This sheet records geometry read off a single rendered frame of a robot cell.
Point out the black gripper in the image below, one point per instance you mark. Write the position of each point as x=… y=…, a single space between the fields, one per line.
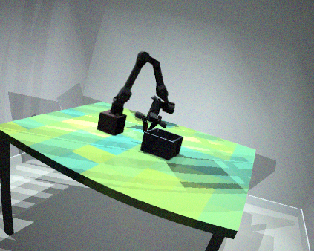
x=145 y=118

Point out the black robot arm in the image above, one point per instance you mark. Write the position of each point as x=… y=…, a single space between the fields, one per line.
x=125 y=93

